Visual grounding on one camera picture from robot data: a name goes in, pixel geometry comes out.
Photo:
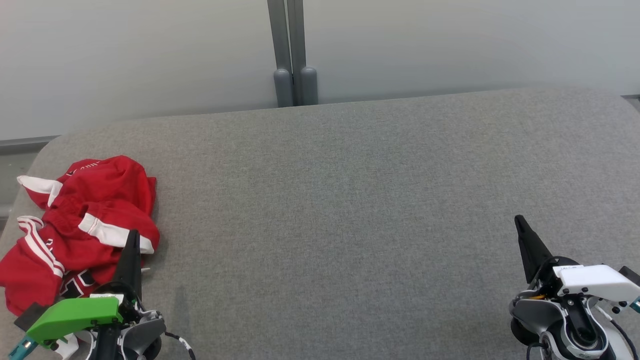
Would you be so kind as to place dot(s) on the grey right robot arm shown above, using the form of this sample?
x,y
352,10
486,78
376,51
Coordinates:
x,y
540,315

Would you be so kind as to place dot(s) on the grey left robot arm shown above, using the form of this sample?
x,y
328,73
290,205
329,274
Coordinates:
x,y
140,335

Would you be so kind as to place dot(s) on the red basketball jersey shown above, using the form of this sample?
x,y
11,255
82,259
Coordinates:
x,y
30,270

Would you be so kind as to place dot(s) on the grey double partition post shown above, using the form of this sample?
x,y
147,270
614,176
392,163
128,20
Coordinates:
x,y
292,50

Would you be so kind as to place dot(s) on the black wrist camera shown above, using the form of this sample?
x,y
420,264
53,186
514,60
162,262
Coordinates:
x,y
631,275
31,316

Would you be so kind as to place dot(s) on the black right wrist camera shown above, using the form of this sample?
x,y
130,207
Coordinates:
x,y
631,275

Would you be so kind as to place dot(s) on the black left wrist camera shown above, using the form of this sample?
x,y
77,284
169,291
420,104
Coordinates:
x,y
31,316

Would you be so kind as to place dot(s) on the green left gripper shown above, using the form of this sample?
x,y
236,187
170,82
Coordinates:
x,y
75,315

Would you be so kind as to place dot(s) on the grey fabric sofa seat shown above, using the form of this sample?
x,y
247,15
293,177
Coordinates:
x,y
350,225

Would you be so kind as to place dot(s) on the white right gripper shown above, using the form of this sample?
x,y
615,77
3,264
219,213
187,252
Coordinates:
x,y
595,280

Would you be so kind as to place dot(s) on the red shorts with white trim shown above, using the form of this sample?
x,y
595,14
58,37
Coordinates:
x,y
115,190

